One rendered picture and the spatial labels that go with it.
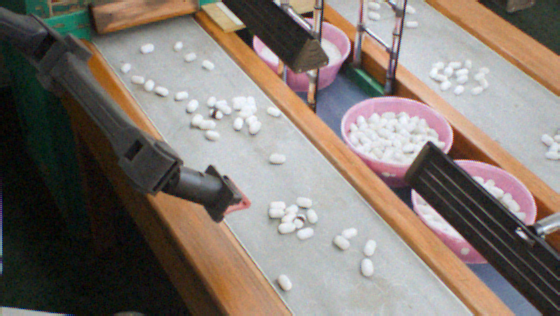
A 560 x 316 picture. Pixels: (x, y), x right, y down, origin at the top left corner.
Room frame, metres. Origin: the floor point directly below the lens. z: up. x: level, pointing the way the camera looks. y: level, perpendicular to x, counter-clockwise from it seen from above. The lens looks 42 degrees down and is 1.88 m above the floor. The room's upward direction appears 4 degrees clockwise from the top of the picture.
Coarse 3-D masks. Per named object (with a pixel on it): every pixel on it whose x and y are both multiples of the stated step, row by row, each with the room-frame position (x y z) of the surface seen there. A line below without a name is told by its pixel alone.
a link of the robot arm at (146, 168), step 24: (72, 48) 1.27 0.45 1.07; (72, 72) 1.21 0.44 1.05; (72, 96) 1.17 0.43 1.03; (96, 96) 1.14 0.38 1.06; (96, 120) 1.09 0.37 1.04; (120, 120) 1.07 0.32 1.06; (120, 144) 1.02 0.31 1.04; (144, 144) 1.00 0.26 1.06; (144, 168) 0.97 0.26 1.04; (168, 168) 0.99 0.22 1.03
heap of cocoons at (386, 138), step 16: (352, 128) 1.51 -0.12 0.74; (368, 128) 1.52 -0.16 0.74; (384, 128) 1.52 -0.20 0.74; (400, 128) 1.52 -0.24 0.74; (416, 128) 1.53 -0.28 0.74; (352, 144) 1.45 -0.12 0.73; (368, 144) 1.45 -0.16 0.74; (384, 144) 1.46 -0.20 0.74; (400, 144) 1.46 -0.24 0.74; (416, 144) 1.47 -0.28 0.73; (384, 160) 1.39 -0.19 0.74; (400, 160) 1.40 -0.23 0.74
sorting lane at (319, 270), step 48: (96, 48) 1.80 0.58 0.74; (192, 48) 1.83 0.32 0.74; (144, 96) 1.59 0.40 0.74; (192, 96) 1.60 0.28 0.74; (240, 96) 1.62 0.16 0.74; (192, 144) 1.41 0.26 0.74; (240, 144) 1.42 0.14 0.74; (288, 144) 1.43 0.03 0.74; (288, 192) 1.26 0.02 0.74; (336, 192) 1.27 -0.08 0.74; (240, 240) 1.11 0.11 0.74; (288, 240) 1.12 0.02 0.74; (384, 240) 1.13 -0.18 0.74; (336, 288) 0.99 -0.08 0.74; (384, 288) 1.00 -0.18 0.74; (432, 288) 1.01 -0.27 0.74
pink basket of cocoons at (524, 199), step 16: (480, 176) 1.36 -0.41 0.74; (496, 176) 1.35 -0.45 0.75; (512, 176) 1.33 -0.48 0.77; (512, 192) 1.31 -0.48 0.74; (528, 192) 1.28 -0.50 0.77; (416, 208) 1.21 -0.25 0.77; (528, 208) 1.25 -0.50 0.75; (448, 240) 1.14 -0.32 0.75; (464, 240) 1.12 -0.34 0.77; (464, 256) 1.14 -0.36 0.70; (480, 256) 1.13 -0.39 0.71
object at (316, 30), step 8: (280, 0) 1.69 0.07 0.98; (288, 0) 1.69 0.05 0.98; (320, 0) 1.56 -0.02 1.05; (288, 8) 1.67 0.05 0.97; (320, 8) 1.56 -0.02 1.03; (296, 16) 1.64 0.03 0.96; (320, 16) 1.56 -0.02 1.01; (304, 24) 1.61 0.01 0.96; (320, 24) 1.56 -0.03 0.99; (312, 32) 1.57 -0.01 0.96; (320, 32) 1.56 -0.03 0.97; (320, 40) 1.56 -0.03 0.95; (280, 64) 1.69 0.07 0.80; (280, 72) 1.69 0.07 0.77; (312, 72) 1.56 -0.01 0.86; (312, 80) 1.56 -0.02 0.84; (312, 88) 1.56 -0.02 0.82; (312, 96) 1.56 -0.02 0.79; (312, 104) 1.56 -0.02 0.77
